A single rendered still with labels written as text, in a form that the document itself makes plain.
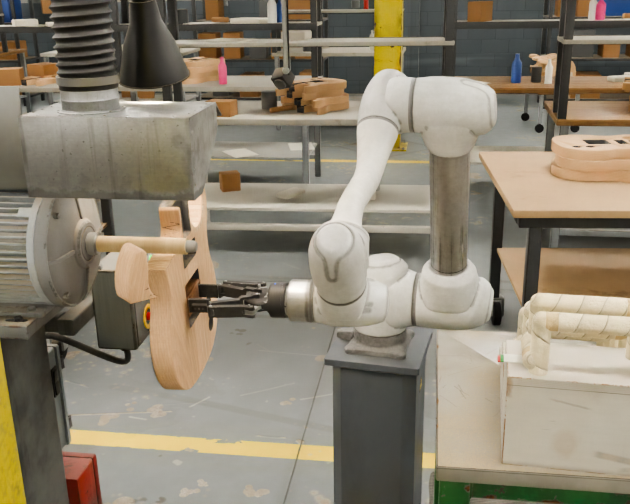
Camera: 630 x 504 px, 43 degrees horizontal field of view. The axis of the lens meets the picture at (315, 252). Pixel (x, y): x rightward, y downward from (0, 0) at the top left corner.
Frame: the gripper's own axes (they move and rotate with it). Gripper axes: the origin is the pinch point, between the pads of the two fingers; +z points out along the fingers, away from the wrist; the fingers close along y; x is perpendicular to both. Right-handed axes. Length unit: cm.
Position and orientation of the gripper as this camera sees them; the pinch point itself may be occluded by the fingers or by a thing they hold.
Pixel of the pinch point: (195, 297)
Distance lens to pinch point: 174.1
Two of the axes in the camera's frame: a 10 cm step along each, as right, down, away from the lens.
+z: -9.9, -0.2, 1.5
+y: 1.4, -3.6, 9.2
